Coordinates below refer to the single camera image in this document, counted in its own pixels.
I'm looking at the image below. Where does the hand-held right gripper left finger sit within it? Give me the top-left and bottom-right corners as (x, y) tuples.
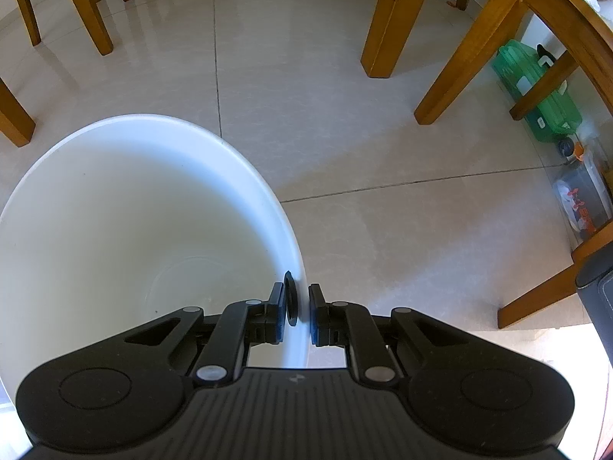
(123, 271), (300, 388)

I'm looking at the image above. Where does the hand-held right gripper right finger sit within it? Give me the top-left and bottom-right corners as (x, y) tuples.
(308, 283), (473, 389)

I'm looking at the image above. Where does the white plastic bin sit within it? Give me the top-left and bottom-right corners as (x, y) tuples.
(0, 114), (310, 415)

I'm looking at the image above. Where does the wooden chair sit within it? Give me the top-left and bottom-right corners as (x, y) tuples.
(497, 223), (613, 330)

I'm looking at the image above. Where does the dark grey padded seat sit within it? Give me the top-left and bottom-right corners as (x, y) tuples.
(575, 251), (613, 346)

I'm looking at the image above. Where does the clear plastic storage box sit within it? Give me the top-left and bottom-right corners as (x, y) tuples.
(553, 153), (613, 241)

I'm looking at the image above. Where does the thick wooden table leg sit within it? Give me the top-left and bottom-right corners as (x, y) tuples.
(361, 0), (427, 79)

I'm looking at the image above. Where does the green plastic case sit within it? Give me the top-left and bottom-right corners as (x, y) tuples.
(493, 39), (584, 143)

